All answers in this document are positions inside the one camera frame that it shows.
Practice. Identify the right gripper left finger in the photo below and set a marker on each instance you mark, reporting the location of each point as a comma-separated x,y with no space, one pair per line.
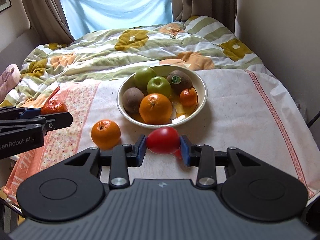
123,157

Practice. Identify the plain brown kiwi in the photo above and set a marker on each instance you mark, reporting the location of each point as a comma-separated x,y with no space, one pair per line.
132,98

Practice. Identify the cream duck-print bowl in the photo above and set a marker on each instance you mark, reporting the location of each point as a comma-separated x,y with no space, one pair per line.
180,114

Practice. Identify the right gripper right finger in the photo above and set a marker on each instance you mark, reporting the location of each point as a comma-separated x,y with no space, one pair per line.
203,157

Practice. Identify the brown kiwi with sticker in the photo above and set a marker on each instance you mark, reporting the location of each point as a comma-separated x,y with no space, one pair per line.
179,81

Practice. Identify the white plastic bag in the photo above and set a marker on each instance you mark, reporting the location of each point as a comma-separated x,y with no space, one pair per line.
302,109

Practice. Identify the small mandarin orange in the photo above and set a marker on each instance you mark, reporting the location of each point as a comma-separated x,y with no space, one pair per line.
188,97

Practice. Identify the large orange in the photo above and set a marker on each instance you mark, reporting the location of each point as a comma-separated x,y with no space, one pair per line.
155,109
105,134

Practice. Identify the red tomato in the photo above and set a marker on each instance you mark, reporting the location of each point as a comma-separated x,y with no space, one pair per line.
165,140
177,154

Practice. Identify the left brown curtain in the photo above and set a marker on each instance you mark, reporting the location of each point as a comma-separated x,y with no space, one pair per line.
47,18

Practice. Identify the light blue window sheet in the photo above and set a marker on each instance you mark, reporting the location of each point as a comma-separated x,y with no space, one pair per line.
85,16

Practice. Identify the pink plush toy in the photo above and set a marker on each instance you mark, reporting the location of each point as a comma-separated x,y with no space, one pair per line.
9,80

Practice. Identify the brown curtain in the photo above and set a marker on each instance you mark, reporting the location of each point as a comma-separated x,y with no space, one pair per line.
202,1
47,18

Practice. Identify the right brown curtain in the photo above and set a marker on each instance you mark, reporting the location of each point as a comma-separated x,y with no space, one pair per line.
202,1

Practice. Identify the floral striped quilt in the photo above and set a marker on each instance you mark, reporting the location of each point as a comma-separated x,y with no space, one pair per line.
199,43

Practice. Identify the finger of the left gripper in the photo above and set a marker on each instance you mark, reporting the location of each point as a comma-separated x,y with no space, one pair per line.
42,123
18,113

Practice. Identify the green apple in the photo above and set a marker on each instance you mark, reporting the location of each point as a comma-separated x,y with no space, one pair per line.
143,76
159,85

